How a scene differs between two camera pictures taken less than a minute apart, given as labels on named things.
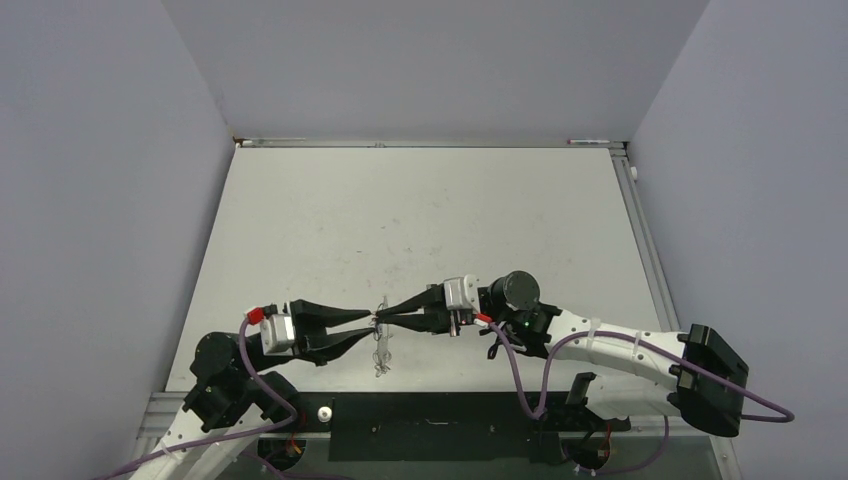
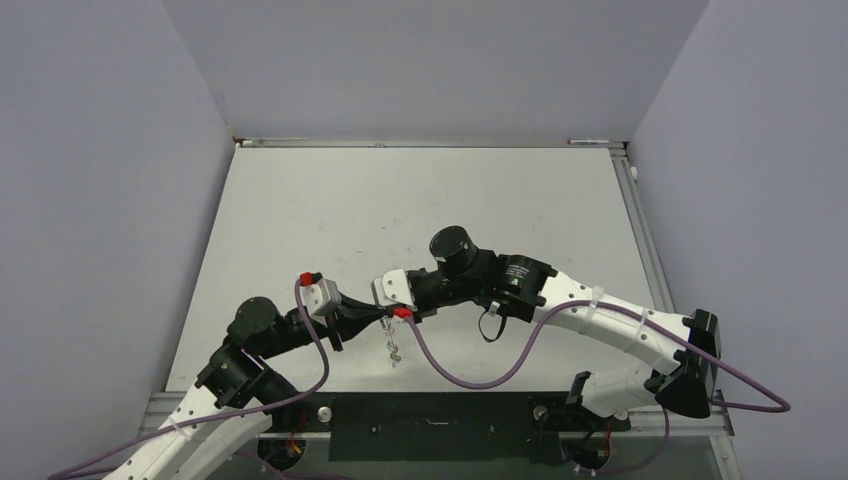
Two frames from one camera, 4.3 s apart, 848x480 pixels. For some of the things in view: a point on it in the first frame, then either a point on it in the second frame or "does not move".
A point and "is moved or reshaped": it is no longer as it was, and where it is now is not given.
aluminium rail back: (435, 144) does not move
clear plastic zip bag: (382, 350) is moved or reshaped
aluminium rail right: (664, 310) does not move
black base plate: (443, 426) does not move
